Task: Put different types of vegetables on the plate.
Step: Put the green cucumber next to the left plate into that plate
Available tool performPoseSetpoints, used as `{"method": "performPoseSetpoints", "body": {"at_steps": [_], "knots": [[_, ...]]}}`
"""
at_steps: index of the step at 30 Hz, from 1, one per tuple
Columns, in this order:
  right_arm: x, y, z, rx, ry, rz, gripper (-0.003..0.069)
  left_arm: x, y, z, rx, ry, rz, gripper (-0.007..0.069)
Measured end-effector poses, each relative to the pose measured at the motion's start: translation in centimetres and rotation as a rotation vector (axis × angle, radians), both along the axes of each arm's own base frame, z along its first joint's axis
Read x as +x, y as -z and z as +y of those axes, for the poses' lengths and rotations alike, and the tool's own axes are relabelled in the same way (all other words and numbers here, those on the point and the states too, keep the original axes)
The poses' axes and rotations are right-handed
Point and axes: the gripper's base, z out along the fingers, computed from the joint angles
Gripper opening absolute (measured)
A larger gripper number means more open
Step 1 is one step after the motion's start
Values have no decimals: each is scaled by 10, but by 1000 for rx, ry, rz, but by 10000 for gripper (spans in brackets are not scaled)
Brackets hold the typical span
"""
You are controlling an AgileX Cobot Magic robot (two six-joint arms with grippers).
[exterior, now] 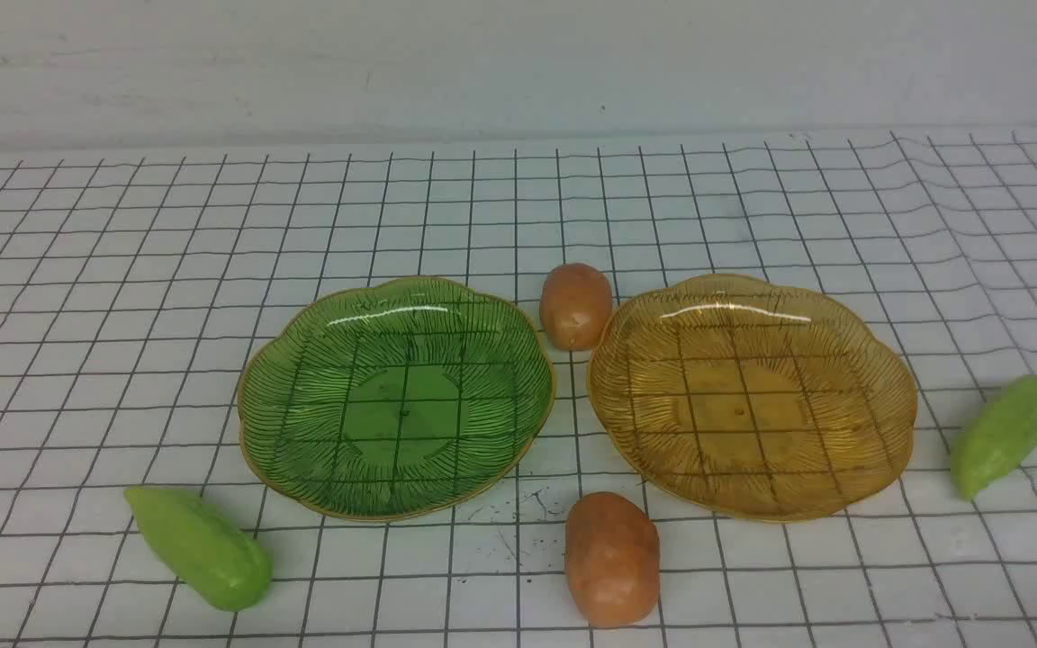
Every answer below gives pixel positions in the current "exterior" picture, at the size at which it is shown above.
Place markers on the brown potato toy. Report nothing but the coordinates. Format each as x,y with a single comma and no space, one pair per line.
576,304
611,560

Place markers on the green cucumber toy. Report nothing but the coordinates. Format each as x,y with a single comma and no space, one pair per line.
997,440
228,568

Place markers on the green glass plate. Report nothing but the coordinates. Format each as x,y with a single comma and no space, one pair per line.
394,401

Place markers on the amber glass plate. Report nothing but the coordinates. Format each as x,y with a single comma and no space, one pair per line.
753,399

